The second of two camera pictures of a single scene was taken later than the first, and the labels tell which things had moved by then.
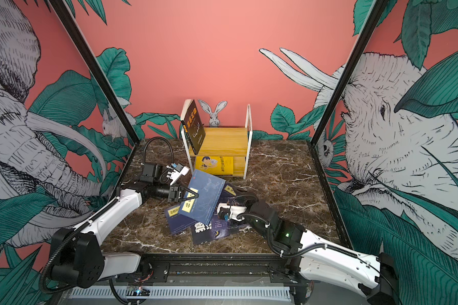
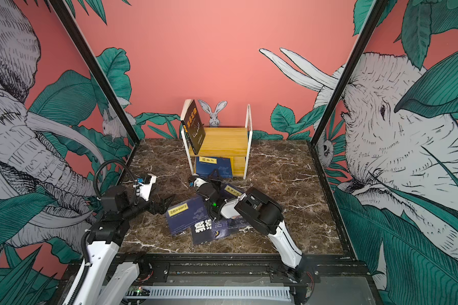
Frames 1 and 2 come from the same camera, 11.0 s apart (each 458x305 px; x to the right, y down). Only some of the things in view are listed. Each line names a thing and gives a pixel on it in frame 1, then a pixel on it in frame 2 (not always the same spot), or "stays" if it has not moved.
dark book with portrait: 221,227 stays
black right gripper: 252,203 -> 213,182
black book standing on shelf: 192,125 stays
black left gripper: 175,194 -> 153,209
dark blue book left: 176,221 stays
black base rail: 213,270 stays
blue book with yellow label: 208,187 -> 205,164
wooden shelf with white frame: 223,151 stays
